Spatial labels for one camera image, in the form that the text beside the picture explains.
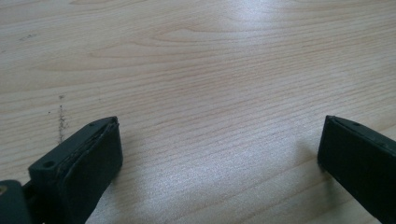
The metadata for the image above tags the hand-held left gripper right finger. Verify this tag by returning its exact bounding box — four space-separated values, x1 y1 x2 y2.
317 115 396 224

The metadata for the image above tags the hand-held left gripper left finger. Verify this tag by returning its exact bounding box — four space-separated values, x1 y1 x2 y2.
27 116 124 224

